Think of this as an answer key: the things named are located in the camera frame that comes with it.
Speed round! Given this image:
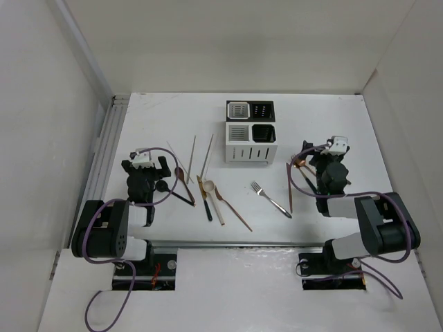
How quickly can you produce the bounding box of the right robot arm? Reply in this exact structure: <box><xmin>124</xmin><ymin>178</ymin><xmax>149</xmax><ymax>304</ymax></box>
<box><xmin>300</xmin><ymin>136</ymin><xmax>421</xmax><ymax>273</ymax></box>

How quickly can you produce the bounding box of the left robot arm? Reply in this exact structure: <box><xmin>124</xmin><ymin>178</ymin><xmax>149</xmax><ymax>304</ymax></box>
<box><xmin>71</xmin><ymin>154</ymin><xmax>171</xmax><ymax>275</ymax></box>

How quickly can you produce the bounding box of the black spoon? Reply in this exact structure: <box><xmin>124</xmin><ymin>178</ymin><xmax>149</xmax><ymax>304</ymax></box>
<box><xmin>155</xmin><ymin>180</ymin><xmax>195</xmax><ymax>206</ymax></box>

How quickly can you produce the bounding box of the copper knife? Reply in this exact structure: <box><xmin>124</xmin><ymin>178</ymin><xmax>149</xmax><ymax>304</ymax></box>
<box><xmin>286</xmin><ymin>163</ymin><xmax>293</xmax><ymax>214</ymax></box>

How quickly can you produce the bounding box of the silver metal chopstick left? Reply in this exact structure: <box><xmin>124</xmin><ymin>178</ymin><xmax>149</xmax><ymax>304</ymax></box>
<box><xmin>186</xmin><ymin>135</ymin><xmax>197</xmax><ymax>184</ymax></box>

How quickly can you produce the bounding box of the silver metal chopstick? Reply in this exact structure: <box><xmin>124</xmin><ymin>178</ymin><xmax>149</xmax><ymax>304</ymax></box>
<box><xmin>186</xmin><ymin>135</ymin><xmax>197</xmax><ymax>184</ymax></box>
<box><xmin>200</xmin><ymin>134</ymin><xmax>214</xmax><ymax>178</ymax></box>

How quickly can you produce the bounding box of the silver metal chopstick right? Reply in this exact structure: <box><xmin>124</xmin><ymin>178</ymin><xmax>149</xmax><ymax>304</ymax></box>
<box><xmin>200</xmin><ymin>134</ymin><xmax>214</xmax><ymax>178</ymax></box>

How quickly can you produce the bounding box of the white ceramic soup spoon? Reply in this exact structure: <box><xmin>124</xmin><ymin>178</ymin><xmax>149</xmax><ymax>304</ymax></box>
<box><xmin>203</xmin><ymin>181</ymin><xmax>225</xmax><ymax>226</ymax></box>

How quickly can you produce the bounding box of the white plastic chopstick right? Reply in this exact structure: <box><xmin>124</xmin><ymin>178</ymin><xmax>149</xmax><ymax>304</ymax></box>
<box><xmin>204</xmin><ymin>143</ymin><xmax>215</xmax><ymax>179</ymax></box>

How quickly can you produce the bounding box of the rose gold fork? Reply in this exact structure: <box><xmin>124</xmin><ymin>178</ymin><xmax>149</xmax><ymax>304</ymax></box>
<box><xmin>215</xmin><ymin>187</ymin><xmax>253</xmax><ymax>232</ymax></box>

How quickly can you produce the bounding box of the white front utensil holder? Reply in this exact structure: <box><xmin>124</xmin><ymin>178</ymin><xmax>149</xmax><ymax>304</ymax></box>
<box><xmin>225</xmin><ymin>122</ymin><xmax>278</xmax><ymax>164</ymax></box>

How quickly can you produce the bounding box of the silver fork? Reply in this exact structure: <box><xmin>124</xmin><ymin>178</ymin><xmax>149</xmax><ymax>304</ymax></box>
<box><xmin>251</xmin><ymin>181</ymin><xmax>292</xmax><ymax>219</ymax></box>

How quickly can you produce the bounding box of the black rear utensil holder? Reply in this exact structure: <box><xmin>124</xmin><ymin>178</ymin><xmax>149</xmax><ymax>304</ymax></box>
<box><xmin>226</xmin><ymin>100</ymin><xmax>275</xmax><ymax>122</ymax></box>

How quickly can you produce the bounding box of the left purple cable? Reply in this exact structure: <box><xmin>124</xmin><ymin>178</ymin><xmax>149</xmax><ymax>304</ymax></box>
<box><xmin>82</xmin><ymin>147</ymin><xmax>179</xmax><ymax>332</ymax></box>

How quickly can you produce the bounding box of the gold fork dark handle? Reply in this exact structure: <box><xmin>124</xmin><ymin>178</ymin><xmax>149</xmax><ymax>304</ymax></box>
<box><xmin>297</xmin><ymin>167</ymin><xmax>318</xmax><ymax>194</ymax></box>

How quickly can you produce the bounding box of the aluminium frame rail left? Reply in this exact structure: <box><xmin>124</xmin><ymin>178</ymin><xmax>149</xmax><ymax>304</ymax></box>
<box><xmin>74</xmin><ymin>95</ymin><xmax>131</xmax><ymax>222</ymax></box>

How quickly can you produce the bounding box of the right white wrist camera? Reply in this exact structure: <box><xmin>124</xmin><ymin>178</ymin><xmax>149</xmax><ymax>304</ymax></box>
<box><xmin>327</xmin><ymin>136</ymin><xmax>348</xmax><ymax>156</ymax></box>

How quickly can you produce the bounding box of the gold knife dark handle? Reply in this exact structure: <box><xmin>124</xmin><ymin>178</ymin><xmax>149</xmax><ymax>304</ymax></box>
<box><xmin>197</xmin><ymin>176</ymin><xmax>213</xmax><ymax>221</ymax></box>

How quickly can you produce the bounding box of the aluminium front rail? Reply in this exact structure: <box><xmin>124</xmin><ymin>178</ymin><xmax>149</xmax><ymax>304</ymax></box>
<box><xmin>150</xmin><ymin>240</ymin><xmax>324</xmax><ymax>249</ymax></box>

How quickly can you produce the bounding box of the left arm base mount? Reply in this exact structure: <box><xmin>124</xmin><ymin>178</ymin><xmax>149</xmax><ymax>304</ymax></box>
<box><xmin>111</xmin><ymin>242</ymin><xmax>177</xmax><ymax>291</ymax></box>

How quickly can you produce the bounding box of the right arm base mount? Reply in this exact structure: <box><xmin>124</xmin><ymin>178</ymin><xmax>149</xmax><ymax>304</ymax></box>
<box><xmin>296</xmin><ymin>252</ymin><xmax>366</xmax><ymax>291</ymax></box>

